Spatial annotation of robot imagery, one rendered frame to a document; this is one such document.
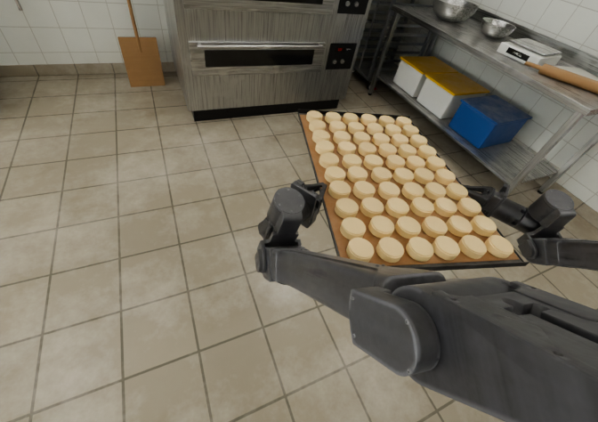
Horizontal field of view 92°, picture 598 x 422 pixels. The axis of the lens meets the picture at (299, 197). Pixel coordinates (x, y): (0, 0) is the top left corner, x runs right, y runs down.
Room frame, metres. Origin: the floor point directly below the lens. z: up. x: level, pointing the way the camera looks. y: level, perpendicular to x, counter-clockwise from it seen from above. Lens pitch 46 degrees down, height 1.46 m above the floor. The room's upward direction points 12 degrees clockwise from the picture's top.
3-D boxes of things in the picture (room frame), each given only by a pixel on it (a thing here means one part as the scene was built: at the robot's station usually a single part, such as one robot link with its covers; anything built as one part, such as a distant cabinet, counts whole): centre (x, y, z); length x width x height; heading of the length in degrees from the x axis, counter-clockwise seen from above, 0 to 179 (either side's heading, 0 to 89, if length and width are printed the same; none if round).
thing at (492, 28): (2.88, -1.30, 0.93); 0.27 x 0.27 x 0.10
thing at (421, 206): (0.50, -0.28, 1.01); 0.05 x 0.05 x 0.02
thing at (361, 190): (0.52, -0.15, 1.00); 0.05 x 0.05 x 0.02
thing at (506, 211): (0.56, -0.51, 0.99); 0.07 x 0.07 x 0.10; 61
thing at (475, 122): (2.44, -1.45, 0.36); 0.46 x 0.38 x 0.26; 123
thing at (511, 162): (2.70, -1.29, 0.49); 1.90 x 0.72 x 0.98; 32
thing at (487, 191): (0.60, -0.45, 0.98); 0.09 x 0.07 x 0.07; 61
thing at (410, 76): (3.16, -1.00, 0.36); 0.46 x 0.38 x 0.26; 120
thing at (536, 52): (2.44, -1.41, 0.92); 0.32 x 0.30 x 0.09; 129
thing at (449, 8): (3.15, -0.99, 0.95); 0.39 x 0.39 x 0.14
